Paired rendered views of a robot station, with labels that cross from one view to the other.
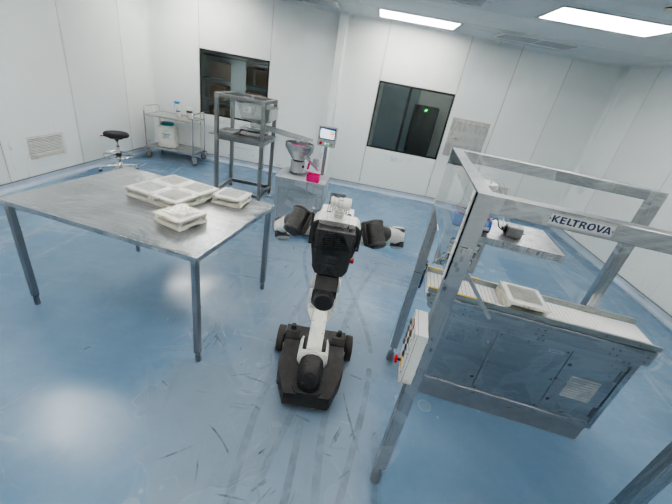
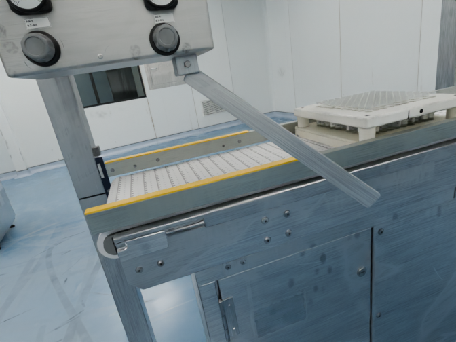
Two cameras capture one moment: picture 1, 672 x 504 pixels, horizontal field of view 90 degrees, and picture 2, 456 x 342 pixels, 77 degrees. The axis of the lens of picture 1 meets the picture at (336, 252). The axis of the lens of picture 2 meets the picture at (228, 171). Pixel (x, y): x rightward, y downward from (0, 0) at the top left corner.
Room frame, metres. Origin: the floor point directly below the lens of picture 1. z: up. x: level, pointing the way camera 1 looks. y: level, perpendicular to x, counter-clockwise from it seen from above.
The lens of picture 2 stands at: (1.37, -0.64, 1.07)
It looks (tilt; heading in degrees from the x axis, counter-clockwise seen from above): 19 degrees down; 337
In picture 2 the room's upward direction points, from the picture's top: 9 degrees counter-clockwise
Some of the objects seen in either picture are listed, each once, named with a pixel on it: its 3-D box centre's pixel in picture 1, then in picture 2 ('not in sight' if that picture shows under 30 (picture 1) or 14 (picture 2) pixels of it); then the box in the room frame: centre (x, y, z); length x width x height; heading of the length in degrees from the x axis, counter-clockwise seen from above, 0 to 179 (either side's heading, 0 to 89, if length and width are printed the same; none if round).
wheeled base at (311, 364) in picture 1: (312, 356); not in sight; (1.76, 0.02, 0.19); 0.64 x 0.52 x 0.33; 2
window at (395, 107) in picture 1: (408, 121); (96, 68); (6.81, -0.89, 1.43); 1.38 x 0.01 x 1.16; 88
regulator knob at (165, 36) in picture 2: not in sight; (164, 33); (1.71, -0.73, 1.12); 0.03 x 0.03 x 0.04; 82
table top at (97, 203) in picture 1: (154, 204); not in sight; (2.34, 1.44, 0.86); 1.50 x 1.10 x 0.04; 80
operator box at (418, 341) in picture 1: (413, 346); not in sight; (1.09, -0.39, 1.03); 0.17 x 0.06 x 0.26; 172
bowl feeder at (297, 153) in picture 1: (303, 159); not in sight; (4.34, 0.64, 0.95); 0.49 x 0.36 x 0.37; 88
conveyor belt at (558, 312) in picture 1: (531, 311); (400, 136); (1.82, -1.28, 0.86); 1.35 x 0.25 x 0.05; 82
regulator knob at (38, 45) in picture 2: not in sight; (36, 41); (1.73, -0.61, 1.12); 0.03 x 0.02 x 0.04; 82
